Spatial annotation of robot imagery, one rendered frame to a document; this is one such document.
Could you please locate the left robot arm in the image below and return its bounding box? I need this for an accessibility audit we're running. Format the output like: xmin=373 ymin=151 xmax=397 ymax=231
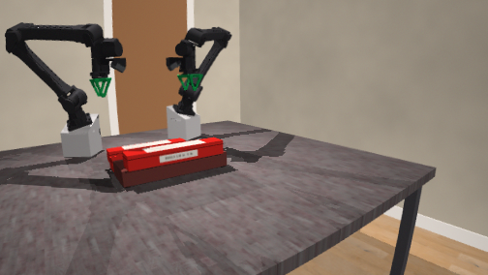
xmin=166 ymin=27 xmax=232 ymax=116

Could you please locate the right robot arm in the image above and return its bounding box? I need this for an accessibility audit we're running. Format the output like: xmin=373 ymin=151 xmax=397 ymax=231
xmin=5 ymin=22 xmax=126 ymax=131

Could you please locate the red box of welding electrodes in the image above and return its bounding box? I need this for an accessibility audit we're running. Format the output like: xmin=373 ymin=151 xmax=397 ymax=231
xmin=109 ymin=154 xmax=123 ymax=172
xmin=122 ymin=137 xmax=223 ymax=171
xmin=107 ymin=138 xmax=186 ymax=161

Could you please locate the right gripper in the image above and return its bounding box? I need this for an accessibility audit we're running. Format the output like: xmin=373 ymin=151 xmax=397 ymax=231
xmin=89 ymin=57 xmax=111 ymax=98

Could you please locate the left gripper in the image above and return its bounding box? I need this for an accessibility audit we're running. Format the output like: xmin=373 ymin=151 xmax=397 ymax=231
xmin=177 ymin=57 xmax=203 ymax=91

